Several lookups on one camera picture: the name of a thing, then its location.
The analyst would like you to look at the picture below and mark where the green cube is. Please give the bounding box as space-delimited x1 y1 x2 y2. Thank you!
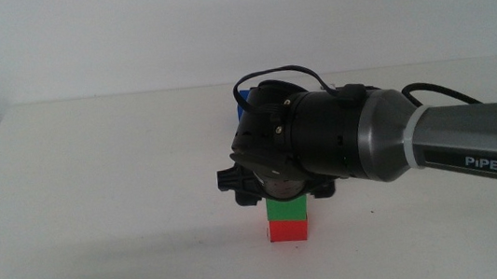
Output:
264 193 311 226

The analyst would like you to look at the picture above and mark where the red cube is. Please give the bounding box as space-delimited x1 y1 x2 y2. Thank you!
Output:
266 216 311 245

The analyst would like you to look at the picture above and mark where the blue cube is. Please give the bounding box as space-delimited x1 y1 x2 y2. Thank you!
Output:
234 89 257 121

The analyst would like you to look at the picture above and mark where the thin black wrist cable loop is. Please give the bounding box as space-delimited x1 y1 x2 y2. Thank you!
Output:
229 59 344 117

